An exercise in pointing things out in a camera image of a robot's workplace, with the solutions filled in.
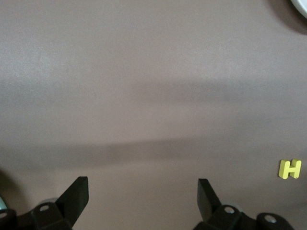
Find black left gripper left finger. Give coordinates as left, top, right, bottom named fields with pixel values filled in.
left=0, top=176, right=89, bottom=230

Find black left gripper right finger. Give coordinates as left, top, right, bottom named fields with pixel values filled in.
left=193, top=178, right=292, bottom=230

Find yellow foam letter H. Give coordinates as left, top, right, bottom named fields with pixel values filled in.
left=278, top=159, right=302, bottom=180

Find brown table cover mat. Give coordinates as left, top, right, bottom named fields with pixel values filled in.
left=0, top=0, right=307, bottom=230

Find beige plate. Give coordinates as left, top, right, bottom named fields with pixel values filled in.
left=290, top=0, right=307, bottom=20

